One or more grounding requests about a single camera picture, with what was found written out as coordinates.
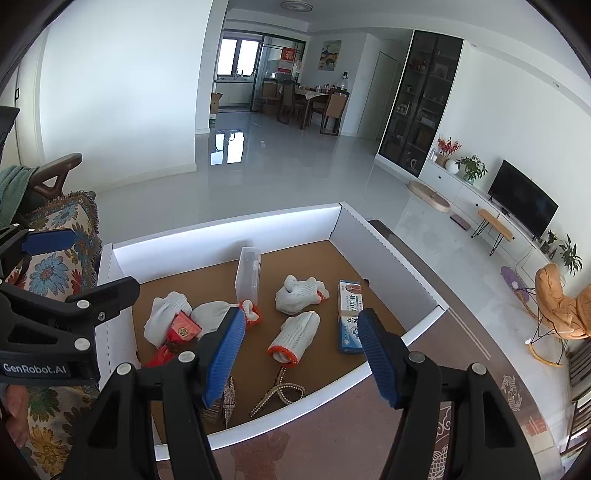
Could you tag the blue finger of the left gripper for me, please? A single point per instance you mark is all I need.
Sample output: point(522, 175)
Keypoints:
point(43, 242)
point(105, 302)

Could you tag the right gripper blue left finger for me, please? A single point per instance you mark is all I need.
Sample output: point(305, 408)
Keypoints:
point(192, 382)

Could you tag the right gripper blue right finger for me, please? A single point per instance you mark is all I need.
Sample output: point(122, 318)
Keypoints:
point(411, 383)

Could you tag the red gift pouch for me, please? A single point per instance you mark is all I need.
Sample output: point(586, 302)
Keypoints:
point(170, 338)

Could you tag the gold pearl hair claw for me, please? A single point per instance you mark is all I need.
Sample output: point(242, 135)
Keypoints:
point(287, 392)

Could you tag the clear plastic case with sticker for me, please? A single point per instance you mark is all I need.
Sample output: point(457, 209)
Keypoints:
point(247, 275)

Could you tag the white glove orange cuff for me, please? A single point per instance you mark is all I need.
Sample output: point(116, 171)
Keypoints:
point(296, 335)

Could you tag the floral fabric bow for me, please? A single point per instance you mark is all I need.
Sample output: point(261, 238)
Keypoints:
point(221, 410)

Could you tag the person's left hand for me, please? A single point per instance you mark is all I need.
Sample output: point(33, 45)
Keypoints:
point(17, 403)

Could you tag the floral patterned armchair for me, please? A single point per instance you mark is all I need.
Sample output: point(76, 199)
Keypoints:
point(33, 197)

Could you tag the blue white medicine box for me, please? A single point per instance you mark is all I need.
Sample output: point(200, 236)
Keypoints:
point(350, 306)

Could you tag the white knit glove pair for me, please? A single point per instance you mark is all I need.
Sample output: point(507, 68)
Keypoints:
point(295, 296)

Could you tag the white cardboard box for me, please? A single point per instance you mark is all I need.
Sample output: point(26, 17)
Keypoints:
point(330, 243)

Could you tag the orange lounge chair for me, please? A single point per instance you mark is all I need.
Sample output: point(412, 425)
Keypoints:
point(557, 314)

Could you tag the small wooden bench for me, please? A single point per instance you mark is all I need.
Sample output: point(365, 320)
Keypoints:
point(488, 220)

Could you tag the green potted plant right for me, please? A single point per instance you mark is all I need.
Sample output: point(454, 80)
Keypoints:
point(570, 258)

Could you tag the green potted plant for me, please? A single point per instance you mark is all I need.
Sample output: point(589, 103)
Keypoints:
point(473, 168)
point(570, 258)

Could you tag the black flat television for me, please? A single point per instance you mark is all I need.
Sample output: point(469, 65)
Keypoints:
point(522, 198)

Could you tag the green potted plant left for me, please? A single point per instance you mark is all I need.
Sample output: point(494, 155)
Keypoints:
point(473, 168)

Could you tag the red flowers in vase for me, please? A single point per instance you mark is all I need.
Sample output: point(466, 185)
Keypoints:
point(446, 149)

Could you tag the dark glass display cabinet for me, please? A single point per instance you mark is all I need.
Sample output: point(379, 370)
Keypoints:
point(422, 95)

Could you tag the dining table with chairs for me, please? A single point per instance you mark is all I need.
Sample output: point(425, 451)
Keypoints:
point(291, 101)

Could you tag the wall painting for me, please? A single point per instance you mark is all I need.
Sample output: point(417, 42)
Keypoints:
point(329, 55)

